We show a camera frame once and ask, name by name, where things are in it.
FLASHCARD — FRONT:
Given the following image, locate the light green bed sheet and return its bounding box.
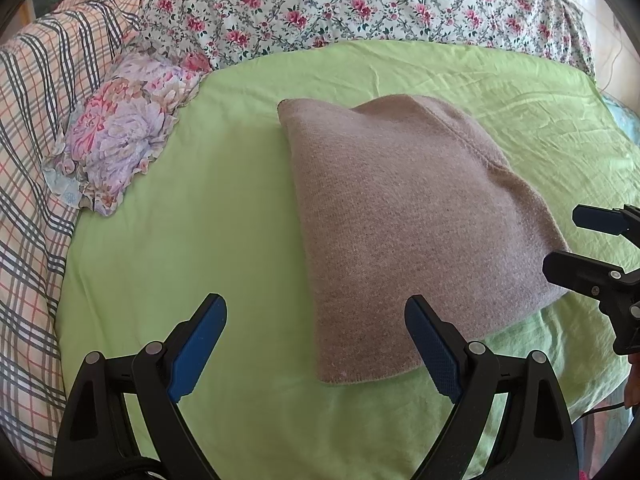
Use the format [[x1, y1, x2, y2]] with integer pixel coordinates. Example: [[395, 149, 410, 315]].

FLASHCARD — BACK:
[[52, 40, 640, 480]]

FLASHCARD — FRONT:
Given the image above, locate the black cable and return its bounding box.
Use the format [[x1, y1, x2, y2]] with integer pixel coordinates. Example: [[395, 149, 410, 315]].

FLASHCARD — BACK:
[[580, 397, 632, 418]]

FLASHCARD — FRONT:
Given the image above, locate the white quilt with pink flowers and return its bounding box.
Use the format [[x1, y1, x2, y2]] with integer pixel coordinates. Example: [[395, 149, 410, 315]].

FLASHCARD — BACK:
[[122, 0, 598, 78]]

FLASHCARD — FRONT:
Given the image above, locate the beige knit sweater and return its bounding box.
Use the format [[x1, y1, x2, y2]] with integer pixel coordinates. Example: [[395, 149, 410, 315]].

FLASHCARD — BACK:
[[277, 94, 571, 387]]

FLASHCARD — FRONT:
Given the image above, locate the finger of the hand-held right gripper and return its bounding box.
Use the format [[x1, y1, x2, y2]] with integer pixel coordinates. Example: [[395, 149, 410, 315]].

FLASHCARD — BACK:
[[542, 251, 640, 311], [572, 204, 640, 248]]

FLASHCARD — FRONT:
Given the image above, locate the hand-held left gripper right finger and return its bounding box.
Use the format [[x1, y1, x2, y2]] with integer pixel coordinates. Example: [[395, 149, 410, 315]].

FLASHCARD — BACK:
[[404, 294, 578, 480]]

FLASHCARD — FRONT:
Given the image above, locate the light blue cloth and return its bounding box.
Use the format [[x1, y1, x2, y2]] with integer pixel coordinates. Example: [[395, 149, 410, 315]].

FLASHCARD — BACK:
[[600, 91, 640, 133]]

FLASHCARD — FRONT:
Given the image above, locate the beige plaid quilt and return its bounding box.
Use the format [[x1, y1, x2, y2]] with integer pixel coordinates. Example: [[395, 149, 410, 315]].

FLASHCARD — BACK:
[[0, 0, 146, 476]]

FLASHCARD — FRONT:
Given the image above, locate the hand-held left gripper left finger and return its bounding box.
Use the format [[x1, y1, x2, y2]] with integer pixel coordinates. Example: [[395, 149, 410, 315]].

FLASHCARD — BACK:
[[52, 292, 228, 480]]

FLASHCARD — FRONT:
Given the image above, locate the purple peony print pillow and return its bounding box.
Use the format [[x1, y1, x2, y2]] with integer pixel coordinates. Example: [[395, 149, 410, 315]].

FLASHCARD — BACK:
[[42, 51, 211, 217]]

